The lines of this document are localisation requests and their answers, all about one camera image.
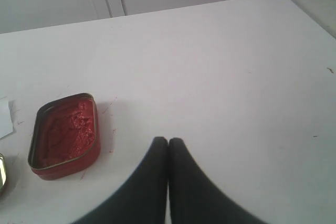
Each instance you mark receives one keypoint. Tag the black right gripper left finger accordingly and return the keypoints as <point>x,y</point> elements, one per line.
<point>142,198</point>

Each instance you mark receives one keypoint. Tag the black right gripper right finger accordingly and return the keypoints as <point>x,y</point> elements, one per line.
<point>193,196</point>

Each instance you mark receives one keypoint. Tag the red ink pad tin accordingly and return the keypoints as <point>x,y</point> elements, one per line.
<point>66,137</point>

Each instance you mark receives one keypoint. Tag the gold tin lid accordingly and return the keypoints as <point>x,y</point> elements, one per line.
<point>3,174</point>

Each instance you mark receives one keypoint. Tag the white paper sheet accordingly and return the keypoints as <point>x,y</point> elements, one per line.
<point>7,117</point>

